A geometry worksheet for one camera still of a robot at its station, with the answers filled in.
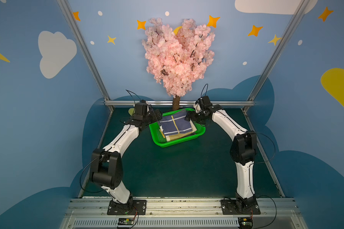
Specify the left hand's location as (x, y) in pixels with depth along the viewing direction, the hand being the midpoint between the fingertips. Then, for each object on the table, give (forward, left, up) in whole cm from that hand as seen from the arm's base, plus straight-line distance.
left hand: (157, 113), depth 90 cm
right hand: (+3, -22, -7) cm, 24 cm away
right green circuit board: (-54, -49, -23) cm, 77 cm away
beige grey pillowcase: (-9, -8, -15) cm, 19 cm away
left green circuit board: (-56, +13, -22) cm, 61 cm away
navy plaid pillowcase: (+3, -12, -13) cm, 18 cm away
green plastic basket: (+1, +3, -21) cm, 21 cm away
